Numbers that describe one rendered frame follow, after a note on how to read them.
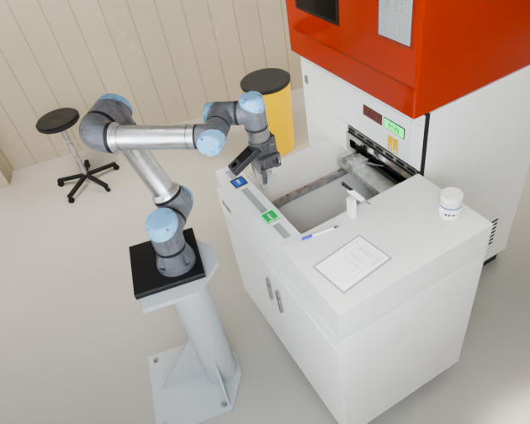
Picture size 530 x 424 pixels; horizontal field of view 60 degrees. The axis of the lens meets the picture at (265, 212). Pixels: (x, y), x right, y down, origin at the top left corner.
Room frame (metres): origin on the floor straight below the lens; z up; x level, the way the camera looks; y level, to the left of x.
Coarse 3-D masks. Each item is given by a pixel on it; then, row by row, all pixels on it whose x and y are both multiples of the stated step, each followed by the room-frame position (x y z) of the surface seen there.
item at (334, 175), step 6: (330, 174) 1.58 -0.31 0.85; (336, 174) 1.58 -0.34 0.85; (342, 174) 1.59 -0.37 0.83; (318, 180) 1.56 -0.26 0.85; (324, 180) 1.56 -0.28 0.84; (330, 180) 1.57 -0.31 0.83; (306, 186) 1.54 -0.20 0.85; (312, 186) 1.53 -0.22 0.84; (318, 186) 1.55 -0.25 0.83; (294, 192) 1.51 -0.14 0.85; (300, 192) 1.51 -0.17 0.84; (306, 192) 1.52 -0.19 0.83; (282, 198) 1.49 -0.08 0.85; (288, 198) 1.49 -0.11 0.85; (294, 198) 1.50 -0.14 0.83; (276, 204) 1.47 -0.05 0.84; (282, 204) 1.48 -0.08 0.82
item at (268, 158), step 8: (272, 136) 1.27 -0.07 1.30; (256, 144) 1.24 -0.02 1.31; (264, 144) 1.24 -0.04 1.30; (272, 144) 1.27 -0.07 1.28; (264, 152) 1.26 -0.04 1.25; (272, 152) 1.27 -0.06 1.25; (256, 160) 1.25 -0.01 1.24; (264, 160) 1.24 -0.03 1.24; (272, 160) 1.25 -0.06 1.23; (280, 160) 1.26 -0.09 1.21; (256, 168) 1.26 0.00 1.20; (264, 168) 1.24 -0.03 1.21
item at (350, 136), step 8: (352, 136) 1.70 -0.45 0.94; (360, 144) 1.65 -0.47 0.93; (368, 144) 1.62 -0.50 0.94; (360, 152) 1.67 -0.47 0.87; (376, 152) 1.55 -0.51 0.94; (368, 160) 1.60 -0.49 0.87; (384, 160) 1.50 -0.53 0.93; (392, 160) 1.48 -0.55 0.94; (376, 168) 1.55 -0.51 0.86; (384, 168) 1.52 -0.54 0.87; (400, 168) 1.42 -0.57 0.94; (384, 176) 1.50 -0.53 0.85; (392, 176) 1.46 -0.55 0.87; (408, 176) 1.37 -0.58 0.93
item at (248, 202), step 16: (224, 176) 1.58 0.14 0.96; (240, 176) 1.55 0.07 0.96; (224, 192) 1.57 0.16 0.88; (240, 192) 1.45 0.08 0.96; (256, 192) 1.43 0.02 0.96; (240, 208) 1.42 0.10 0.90; (256, 208) 1.34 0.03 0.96; (272, 208) 1.32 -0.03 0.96; (256, 224) 1.28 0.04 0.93; (272, 224) 1.23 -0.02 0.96; (288, 224) 1.21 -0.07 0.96; (272, 240) 1.16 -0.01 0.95; (288, 240) 1.14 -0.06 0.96; (272, 256) 1.19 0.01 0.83
